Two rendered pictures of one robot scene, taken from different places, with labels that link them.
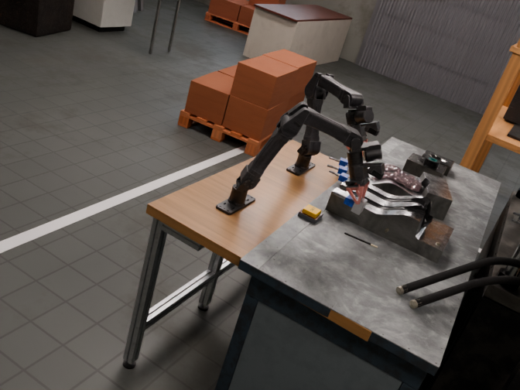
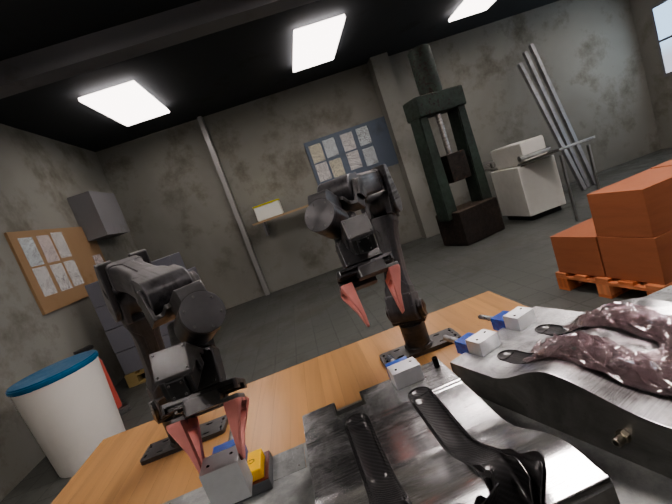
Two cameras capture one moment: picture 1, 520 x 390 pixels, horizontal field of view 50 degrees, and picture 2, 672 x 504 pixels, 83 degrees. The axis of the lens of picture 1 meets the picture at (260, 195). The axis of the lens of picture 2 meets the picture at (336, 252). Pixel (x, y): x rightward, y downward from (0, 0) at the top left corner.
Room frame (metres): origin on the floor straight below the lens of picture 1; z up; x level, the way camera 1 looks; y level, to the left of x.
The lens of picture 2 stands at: (2.00, -0.90, 1.23)
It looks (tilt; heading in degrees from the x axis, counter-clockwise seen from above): 8 degrees down; 63
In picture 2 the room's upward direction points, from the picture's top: 19 degrees counter-clockwise
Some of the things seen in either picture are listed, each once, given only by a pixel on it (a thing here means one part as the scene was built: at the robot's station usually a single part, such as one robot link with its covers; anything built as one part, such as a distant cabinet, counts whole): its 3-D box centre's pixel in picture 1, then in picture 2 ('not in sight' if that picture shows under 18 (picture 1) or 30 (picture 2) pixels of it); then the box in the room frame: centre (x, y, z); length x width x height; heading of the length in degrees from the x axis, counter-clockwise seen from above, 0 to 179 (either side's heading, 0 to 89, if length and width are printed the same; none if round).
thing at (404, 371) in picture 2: (342, 176); (398, 368); (2.34, -0.33, 0.89); 0.13 x 0.05 x 0.05; 70
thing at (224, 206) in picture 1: (238, 195); (180, 426); (1.96, 0.08, 0.84); 0.20 x 0.07 x 0.08; 157
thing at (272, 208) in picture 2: not in sight; (268, 210); (4.09, 4.90, 1.34); 0.43 x 0.36 x 0.24; 157
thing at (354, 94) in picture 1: (333, 94); (363, 199); (2.48, -0.18, 1.20); 0.30 x 0.09 x 0.12; 38
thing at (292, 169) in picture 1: (303, 160); (415, 334); (2.52, -0.15, 0.84); 0.20 x 0.07 x 0.08; 157
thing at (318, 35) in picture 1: (300, 35); not in sight; (8.58, 0.12, 0.35); 2.06 x 0.66 x 0.70; 157
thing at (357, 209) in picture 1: (348, 200); (230, 453); (2.02, -0.34, 0.93); 0.13 x 0.05 x 0.05; 70
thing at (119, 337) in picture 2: not in sight; (162, 310); (2.12, 4.29, 0.60); 1.24 x 0.81 x 1.20; 67
